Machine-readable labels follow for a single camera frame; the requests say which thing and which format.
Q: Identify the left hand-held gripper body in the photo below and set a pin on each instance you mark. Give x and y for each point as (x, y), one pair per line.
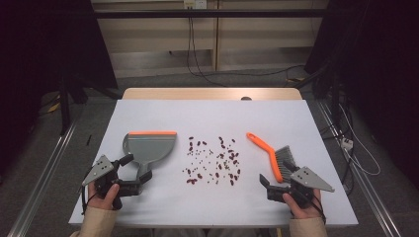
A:
(100, 169)

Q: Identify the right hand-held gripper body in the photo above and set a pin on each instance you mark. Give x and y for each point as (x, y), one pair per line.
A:
(309, 179)

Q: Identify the orange hand brush grey bristles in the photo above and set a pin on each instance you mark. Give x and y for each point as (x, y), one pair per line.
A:
(270, 153)

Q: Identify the grey dustpan with orange edge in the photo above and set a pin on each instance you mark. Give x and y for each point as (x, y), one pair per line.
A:
(151, 146)

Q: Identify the red beans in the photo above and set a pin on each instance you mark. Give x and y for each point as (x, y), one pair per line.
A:
(227, 161)

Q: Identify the person's left hand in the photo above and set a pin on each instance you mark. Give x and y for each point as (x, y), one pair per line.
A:
(105, 199)

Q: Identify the person's right hand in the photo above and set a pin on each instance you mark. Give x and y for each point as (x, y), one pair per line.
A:
(301, 210)

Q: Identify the black metal stand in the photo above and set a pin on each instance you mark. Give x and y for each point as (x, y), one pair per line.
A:
(64, 108)

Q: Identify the white board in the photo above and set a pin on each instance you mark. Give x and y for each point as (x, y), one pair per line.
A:
(210, 115)

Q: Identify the wooden table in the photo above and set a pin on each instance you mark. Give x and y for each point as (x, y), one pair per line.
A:
(197, 94)

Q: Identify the black curtain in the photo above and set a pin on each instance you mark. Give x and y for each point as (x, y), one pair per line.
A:
(42, 42)
(378, 49)

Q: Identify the black horizontal bar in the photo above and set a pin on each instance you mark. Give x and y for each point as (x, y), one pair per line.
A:
(210, 13)

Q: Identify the metal floor rail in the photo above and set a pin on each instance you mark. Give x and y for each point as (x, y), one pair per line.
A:
(42, 184)
(369, 187)

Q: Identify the white wall socket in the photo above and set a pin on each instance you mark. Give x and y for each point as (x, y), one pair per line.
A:
(195, 3)

